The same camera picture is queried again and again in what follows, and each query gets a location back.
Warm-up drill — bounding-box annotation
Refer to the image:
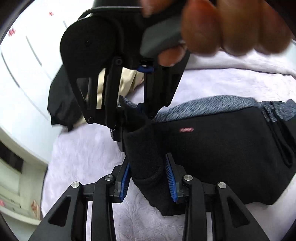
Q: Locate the black pants grey waistband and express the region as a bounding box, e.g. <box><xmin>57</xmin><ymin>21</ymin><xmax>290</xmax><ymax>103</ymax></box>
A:
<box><xmin>120</xmin><ymin>95</ymin><xmax>295</xmax><ymax>216</ymax></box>

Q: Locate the lavender embossed bed blanket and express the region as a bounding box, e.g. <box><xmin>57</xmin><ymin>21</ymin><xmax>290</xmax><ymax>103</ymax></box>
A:
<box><xmin>41</xmin><ymin>44</ymin><xmax>295</xmax><ymax>240</ymax></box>

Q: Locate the right hand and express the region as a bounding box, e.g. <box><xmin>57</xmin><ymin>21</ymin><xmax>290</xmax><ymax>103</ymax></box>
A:
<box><xmin>140</xmin><ymin>0</ymin><xmax>293</xmax><ymax>68</ymax></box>

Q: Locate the beige jacket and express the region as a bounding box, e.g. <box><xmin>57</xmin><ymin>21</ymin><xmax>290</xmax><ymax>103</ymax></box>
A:
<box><xmin>97</xmin><ymin>68</ymin><xmax>144</xmax><ymax>109</ymax></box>

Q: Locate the black garment on bed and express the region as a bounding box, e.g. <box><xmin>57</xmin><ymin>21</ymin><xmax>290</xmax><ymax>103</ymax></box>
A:
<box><xmin>47</xmin><ymin>65</ymin><xmax>82</xmax><ymax>132</ymax></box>

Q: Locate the white bedside shelf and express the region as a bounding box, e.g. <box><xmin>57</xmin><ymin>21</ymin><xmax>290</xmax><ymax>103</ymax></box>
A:
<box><xmin>1</xmin><ymin>130</ymin><xmax>48</xmax><ymax>226</ymax></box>

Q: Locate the white wardrobe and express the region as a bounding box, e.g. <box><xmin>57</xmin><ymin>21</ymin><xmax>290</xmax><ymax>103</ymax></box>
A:
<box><xmin>1</xmin><ymin>1</ymin><xmax>93</xmax><ymax>162</ymax></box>

